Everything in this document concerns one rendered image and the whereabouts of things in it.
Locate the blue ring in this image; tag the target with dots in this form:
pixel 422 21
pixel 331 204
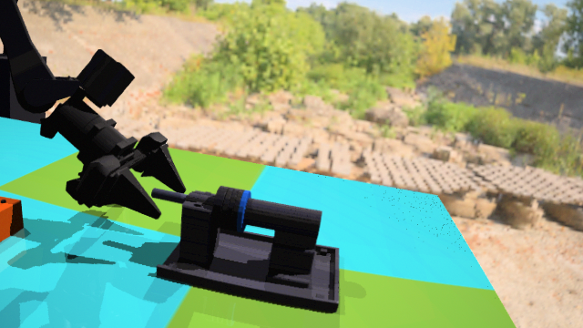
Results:
pixel 241 214

